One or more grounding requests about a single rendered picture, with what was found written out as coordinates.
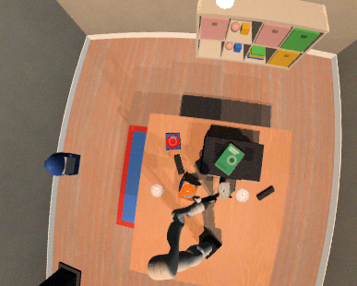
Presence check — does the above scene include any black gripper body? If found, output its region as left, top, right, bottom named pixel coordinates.
left=201, top=198, right=212, bottom=210

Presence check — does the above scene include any white-labelled cd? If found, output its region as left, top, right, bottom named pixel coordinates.
left=218, top=183, right=230, bottom=199

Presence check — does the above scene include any black rectangular bar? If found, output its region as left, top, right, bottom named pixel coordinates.
left=256, top=186, right=275, bottom=201
left=174, top=155, right=184, bottom=174

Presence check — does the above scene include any red cd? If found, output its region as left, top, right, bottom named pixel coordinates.
left=166, top=135, right=180, bottom=149

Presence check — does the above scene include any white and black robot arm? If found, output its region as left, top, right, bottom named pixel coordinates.
left=147, top=196, right=212, bottom=280

